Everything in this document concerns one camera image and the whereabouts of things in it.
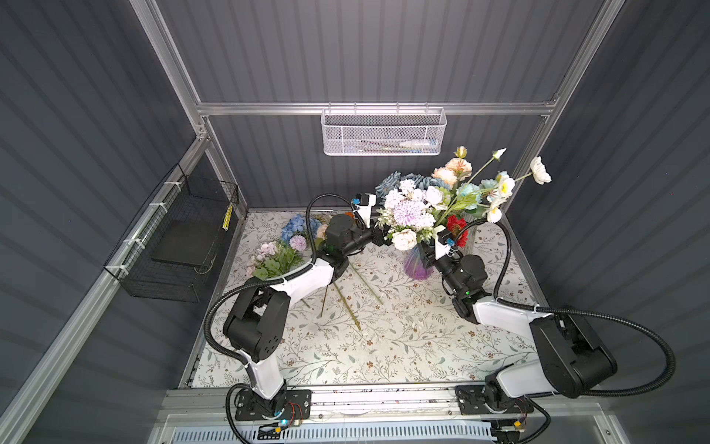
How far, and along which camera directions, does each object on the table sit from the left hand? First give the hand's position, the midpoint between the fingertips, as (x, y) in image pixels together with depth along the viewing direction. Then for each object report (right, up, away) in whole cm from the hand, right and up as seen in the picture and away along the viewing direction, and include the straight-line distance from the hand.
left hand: (397, 217), depth 79 cm
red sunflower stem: (+17, -2, -1) cm, 17 cm away
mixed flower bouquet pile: (-36, -11, +20) cm, 43 cm away
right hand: (+9, -5, +2) cm, 10 cm away
